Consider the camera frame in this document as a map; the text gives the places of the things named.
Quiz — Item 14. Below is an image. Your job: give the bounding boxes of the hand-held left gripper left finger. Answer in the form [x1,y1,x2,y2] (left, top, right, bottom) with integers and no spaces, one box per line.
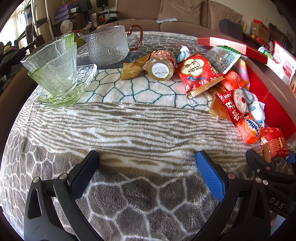
[23,150,104,241]

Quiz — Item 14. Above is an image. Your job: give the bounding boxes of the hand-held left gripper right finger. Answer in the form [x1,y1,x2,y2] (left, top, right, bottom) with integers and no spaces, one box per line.
[192,150,272,241]

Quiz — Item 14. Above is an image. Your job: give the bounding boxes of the red gold patterned packet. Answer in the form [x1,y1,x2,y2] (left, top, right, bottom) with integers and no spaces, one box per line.
[260,127,290,163]

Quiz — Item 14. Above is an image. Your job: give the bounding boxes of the orange drink mix packet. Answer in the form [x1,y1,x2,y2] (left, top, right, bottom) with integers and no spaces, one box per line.
[236,113,269,144]

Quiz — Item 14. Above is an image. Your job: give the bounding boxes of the white blue candy wrapper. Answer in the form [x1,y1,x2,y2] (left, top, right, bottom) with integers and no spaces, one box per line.
[247,101,266,128]
[178,45,193,63]
[242,88,258,105]

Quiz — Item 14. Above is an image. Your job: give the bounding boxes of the red snack packet white circle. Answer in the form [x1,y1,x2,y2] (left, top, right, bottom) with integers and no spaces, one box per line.
[215,88,251,127]

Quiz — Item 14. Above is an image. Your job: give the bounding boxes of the orange gold snack packet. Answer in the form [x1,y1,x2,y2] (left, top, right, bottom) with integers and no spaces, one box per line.
[208,85,232,121]

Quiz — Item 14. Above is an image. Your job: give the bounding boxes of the plain orange snack packet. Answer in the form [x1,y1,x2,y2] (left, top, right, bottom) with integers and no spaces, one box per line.
[218,70,246,91]

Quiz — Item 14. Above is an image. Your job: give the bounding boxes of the red floral snack packet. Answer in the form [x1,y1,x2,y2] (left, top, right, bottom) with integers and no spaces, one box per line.
[175,53,225,100]

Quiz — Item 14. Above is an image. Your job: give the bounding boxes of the gold candy packet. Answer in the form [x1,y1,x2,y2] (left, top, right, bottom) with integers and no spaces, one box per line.
[122,54,154,80]

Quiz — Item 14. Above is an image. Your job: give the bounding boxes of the small jar with patterned lid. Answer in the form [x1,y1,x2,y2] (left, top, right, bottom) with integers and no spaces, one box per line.
[146,50,177,81]

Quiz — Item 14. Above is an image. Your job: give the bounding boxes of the white plastic container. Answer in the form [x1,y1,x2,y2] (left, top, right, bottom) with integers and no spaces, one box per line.
[257,46,274,58]

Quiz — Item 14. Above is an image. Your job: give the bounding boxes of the green glass cup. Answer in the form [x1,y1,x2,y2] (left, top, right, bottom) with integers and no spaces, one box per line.
[28,62,78,99]

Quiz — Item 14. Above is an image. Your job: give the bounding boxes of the pink snack packet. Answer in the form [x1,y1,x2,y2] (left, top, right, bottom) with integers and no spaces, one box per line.
[233,58,250,91]

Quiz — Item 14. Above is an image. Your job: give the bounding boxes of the red white printed carton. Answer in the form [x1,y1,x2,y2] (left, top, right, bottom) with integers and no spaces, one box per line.
[273,40,296,86]

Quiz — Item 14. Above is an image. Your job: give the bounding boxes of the brown armchair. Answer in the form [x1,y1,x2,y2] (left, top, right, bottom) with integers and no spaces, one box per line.
[0,67,38,151]

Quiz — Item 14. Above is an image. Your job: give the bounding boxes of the clear bag of seeds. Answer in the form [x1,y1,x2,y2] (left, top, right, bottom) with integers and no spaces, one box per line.
[203,46,242,75]

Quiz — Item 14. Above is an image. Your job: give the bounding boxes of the clear ribbed glass cup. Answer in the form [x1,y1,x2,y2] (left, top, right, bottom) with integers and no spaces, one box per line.
[20,32,77,79]

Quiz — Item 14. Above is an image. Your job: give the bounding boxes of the cardboard box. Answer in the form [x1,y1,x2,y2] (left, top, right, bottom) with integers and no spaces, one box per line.
[251,20,271,42]

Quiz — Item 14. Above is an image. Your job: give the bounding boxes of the dark clothing pile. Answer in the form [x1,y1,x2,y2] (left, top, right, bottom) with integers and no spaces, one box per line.
[0,42,26,81]

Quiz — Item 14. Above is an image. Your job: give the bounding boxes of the dark blue cushion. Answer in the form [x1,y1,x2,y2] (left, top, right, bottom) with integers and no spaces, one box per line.
[220,19,243,41]

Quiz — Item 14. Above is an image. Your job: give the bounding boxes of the black chair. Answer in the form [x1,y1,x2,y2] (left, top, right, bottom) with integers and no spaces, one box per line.
[24,17,55,54]

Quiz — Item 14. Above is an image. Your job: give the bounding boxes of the metal floor stand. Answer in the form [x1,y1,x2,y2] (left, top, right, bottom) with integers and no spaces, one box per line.
[31,0,55,41]

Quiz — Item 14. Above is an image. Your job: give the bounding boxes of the white papers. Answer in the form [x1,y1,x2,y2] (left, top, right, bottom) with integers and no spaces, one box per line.
[156,17,178,24]

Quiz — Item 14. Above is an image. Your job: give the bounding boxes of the purple boxes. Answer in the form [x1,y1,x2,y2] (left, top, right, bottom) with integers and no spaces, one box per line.
[54,3,74,22]

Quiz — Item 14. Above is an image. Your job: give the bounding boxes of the beige sofa cushion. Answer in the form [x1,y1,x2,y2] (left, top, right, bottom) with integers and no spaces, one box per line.
[157,0,208,24]

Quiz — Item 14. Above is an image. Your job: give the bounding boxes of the beige sofa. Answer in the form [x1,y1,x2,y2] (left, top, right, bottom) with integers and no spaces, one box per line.
[96,0,245,35]

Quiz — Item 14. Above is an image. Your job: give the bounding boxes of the potted plant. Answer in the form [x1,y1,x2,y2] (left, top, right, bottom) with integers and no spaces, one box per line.
[16,0,31,25]

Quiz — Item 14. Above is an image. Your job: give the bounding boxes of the glass pitcher with brown handle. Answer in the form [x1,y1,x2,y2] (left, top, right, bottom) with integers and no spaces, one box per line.
[77,25,144,66]

